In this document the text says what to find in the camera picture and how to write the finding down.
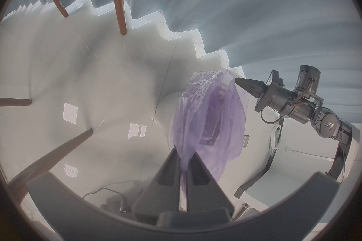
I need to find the white oval ring object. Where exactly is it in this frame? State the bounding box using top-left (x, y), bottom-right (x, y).
top-left (270, 125), bottom-right (283, 156)

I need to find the black cable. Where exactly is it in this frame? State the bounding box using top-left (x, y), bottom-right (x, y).
top-left (82, 187), bottom-right (129, 212)
top-left (260, 106), bottom-right (285, 124)

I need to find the white trash bin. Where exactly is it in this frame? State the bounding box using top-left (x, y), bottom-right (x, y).
top-left (154, 89), bottom-right (246, 178)

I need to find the pale blue curtain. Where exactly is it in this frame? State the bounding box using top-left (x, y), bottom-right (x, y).
top-left (1, 0), bottom-right (362, 106)

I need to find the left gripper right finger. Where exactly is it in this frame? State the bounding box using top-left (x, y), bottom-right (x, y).
top-left (186, 150), bottom-right (235, 220)

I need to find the purple plastic bag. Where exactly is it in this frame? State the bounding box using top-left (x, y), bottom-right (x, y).
top-left (171, 69), bottom-right (247, 210)

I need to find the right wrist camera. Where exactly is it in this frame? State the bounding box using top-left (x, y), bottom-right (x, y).
top-left (267, 69), bottom-right (284, 88)

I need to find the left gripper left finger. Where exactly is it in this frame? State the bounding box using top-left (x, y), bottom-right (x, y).
top-left (131, 147), bottom-right (182, 226)

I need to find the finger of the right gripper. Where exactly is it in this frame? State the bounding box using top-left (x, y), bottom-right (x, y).
top-left (235, 81), bottom-right (262, 100)
top-left (235, 78), bottom-right (267, 92)

